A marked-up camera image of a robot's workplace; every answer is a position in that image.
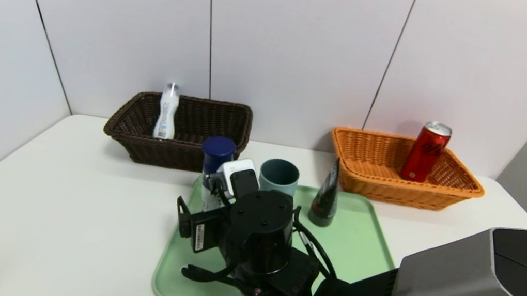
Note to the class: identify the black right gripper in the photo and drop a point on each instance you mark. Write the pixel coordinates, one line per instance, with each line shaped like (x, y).
(200, 236)

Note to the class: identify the white bottle with blue cap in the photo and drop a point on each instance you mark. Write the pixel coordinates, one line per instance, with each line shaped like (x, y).
(217, 151)

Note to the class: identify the teal plastic cup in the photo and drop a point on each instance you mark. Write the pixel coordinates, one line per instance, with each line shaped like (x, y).
(279, 176)

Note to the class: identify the clear white plastic bottle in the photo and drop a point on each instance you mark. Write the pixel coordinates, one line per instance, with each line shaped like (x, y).
(167, 112)

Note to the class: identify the red soda can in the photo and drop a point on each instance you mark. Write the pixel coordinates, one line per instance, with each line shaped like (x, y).
(425, 151)

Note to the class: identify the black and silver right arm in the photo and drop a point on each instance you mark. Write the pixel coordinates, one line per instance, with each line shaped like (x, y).
(481, 295)

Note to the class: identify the dark brown wicker basket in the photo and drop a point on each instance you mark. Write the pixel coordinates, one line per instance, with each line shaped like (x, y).
(189, 158)

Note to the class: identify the orange wicker basket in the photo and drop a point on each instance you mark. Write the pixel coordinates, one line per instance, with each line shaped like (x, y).
(367, 184)

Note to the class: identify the black squeeze tube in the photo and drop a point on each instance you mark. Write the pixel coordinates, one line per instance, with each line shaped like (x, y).
(324, 204)

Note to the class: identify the light green plastic tray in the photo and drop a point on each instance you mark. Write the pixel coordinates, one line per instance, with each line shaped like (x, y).
(358, 246)

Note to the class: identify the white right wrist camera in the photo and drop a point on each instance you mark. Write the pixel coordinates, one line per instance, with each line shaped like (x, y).
(239, 170)

